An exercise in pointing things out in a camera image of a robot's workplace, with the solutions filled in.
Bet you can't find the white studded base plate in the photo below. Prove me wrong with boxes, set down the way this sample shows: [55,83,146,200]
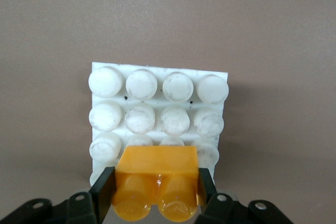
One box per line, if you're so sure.
[88,61,230,190]

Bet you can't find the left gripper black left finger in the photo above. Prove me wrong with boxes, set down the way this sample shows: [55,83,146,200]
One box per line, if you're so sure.
[67,166,116,224]

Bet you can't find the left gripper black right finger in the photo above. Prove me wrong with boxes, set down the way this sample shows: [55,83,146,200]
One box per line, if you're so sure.
[195,167,241,224]

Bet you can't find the yellow two-stud block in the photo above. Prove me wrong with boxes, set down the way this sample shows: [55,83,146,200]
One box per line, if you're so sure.
[112,145,202,222]

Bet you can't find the brown table cover sheet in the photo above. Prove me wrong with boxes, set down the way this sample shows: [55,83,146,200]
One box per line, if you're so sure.
[0,0,336,224]

